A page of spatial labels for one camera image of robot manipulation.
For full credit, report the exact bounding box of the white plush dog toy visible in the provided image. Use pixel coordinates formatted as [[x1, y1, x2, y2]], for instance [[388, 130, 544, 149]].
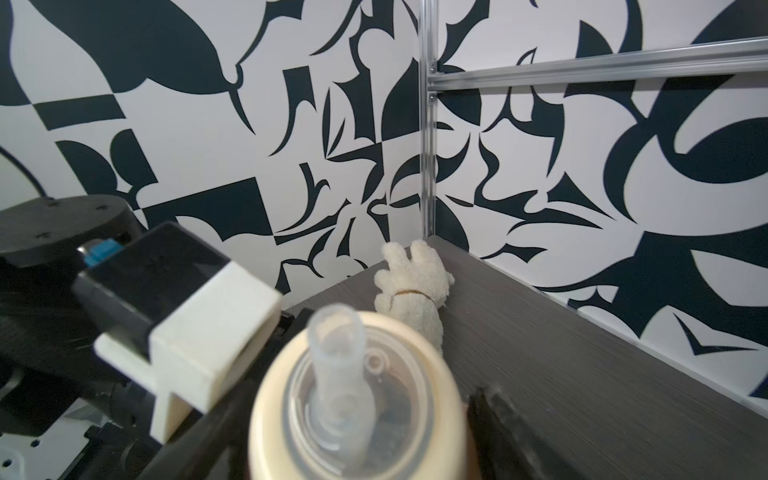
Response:
[[374, 240, 455, 352]]

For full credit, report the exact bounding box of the cream bottle collar with straw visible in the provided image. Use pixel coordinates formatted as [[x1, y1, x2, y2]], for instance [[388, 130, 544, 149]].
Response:
[[248, 304, 467, 479]]

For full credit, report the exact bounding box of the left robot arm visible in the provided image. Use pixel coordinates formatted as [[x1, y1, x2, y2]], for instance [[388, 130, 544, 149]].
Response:
[[1, 195, 306, 479]]

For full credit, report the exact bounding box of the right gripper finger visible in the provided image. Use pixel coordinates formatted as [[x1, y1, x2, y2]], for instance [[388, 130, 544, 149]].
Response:
[[467, 386, 576, 479]]

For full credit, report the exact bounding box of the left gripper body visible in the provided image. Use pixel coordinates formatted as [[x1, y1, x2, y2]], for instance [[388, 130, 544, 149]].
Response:
[[60, 309, 312, 479]]

